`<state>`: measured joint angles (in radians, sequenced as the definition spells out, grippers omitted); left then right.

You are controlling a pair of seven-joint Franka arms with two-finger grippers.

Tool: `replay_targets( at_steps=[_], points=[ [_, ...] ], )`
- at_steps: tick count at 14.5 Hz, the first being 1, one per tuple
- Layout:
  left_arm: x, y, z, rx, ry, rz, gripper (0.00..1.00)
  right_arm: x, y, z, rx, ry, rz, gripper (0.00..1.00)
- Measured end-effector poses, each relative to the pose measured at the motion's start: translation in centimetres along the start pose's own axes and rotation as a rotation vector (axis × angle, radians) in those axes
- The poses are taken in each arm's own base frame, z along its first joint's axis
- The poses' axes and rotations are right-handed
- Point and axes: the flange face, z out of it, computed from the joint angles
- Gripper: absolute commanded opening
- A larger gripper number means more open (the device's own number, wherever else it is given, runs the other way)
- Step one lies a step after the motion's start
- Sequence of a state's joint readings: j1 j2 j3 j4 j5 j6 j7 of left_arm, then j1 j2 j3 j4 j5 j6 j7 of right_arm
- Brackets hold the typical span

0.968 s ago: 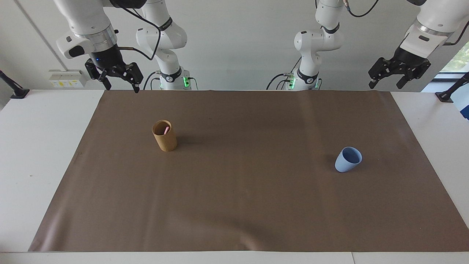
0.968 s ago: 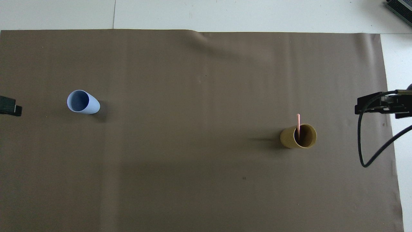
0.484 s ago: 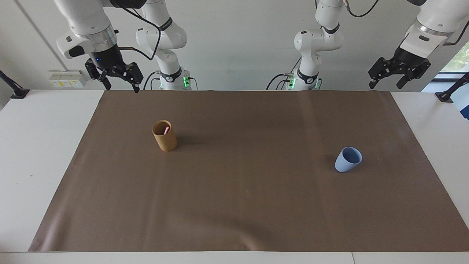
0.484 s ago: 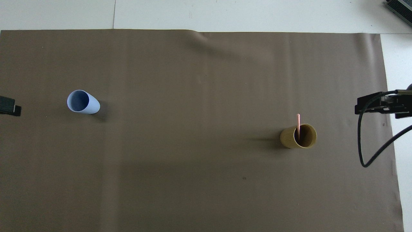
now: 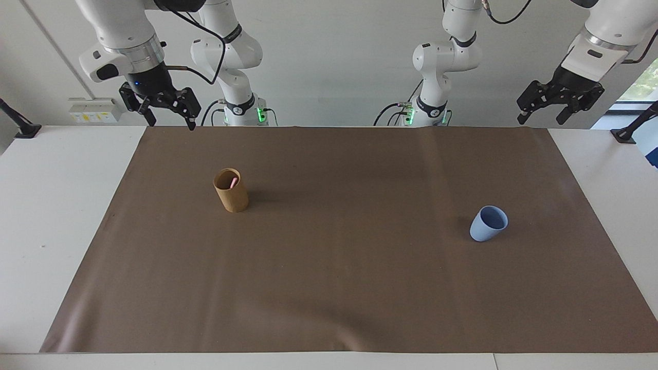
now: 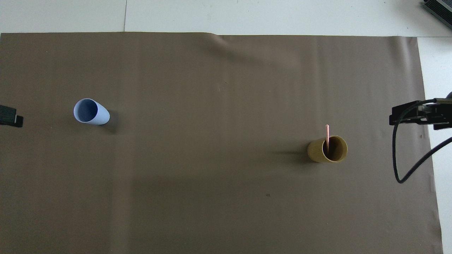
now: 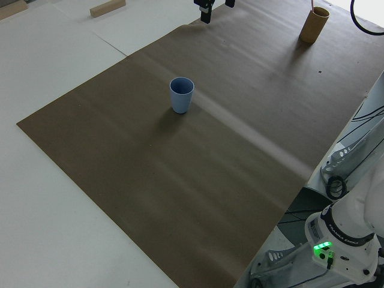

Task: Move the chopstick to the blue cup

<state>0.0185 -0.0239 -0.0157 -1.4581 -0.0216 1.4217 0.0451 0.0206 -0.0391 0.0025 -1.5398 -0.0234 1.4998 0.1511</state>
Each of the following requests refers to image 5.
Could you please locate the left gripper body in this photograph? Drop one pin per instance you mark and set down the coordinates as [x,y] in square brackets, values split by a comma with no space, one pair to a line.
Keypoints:
[573,81]

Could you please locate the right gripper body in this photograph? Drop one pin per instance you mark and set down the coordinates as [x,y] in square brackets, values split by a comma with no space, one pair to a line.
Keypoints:
[149,79]

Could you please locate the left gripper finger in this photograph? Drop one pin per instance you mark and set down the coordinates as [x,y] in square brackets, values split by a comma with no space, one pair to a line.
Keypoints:
[583,101]
[534,97]

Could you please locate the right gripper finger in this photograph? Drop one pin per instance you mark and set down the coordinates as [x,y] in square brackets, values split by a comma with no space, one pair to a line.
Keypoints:
[134,100]
[186,104]

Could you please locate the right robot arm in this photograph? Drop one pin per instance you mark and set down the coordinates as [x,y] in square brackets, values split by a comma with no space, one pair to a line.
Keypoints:
[126,28]

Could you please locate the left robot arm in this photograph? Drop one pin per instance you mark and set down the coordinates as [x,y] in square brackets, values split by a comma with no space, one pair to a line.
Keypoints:
[444,56]

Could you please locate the brown cardboard cup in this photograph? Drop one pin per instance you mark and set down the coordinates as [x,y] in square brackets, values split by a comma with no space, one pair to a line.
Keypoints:
[234,198]

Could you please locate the blue cup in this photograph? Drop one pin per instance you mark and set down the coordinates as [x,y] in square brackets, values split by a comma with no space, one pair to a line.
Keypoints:
[483,231]

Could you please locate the black stand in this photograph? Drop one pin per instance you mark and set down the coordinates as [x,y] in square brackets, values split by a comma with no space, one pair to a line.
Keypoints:
[635,126]
[18,124]

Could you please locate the window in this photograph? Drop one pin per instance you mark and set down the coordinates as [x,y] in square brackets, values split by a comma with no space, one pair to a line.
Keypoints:
[642,87]

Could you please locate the white wall socket box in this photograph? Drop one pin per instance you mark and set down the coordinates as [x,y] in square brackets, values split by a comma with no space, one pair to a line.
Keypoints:
[92,110]

